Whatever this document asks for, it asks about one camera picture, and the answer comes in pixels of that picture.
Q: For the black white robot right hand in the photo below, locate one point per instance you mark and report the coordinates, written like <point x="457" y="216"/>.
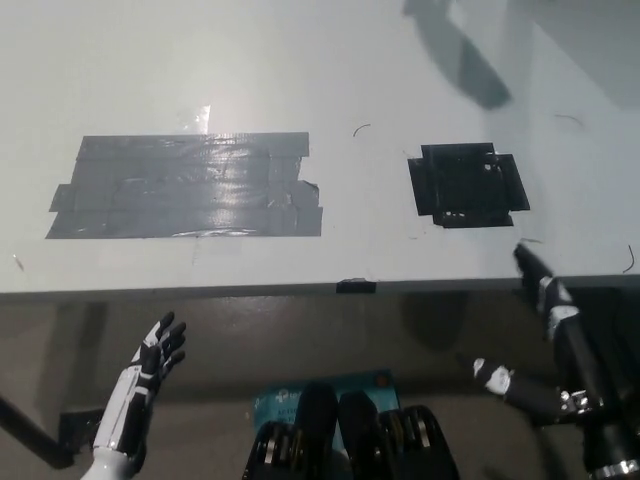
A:
<point x="615" y="430"/>

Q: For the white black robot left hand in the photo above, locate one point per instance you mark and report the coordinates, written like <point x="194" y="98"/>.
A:
<point x="127" y="395"/>

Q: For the small black tape strip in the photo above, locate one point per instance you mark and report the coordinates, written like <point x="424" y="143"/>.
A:
<point x="356" y="287"/>

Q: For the black metal table leg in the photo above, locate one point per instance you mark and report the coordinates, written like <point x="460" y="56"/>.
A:
<point x="30" y="430"/>

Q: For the black tape square patch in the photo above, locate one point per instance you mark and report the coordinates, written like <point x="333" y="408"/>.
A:
<point x="467" y="187"/>

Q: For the teal cardboard box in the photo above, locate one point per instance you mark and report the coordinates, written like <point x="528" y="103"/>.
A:
<point x="280" y="400"/>

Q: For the grey duct tape patch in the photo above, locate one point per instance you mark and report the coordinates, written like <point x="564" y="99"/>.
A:
<point x="190" y="190"/>

